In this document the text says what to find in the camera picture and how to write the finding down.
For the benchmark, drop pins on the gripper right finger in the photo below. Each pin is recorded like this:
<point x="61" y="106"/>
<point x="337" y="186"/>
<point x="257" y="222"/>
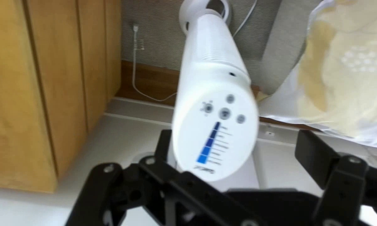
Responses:
<point x="342" y="175"/>

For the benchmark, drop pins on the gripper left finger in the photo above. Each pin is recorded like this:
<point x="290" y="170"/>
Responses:
<point x="163" y="185"/>

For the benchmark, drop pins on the white tower fan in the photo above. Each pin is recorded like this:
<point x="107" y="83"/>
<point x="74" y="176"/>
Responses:
<point x="214" y="94"/>

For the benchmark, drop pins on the grey upholstered headboard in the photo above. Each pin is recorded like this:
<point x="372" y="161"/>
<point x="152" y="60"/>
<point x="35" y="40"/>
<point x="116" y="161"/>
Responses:
<point x="285" y="44"/>

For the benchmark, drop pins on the wooden cabinet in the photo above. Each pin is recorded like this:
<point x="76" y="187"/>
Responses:
<point x="47" y="91"/>

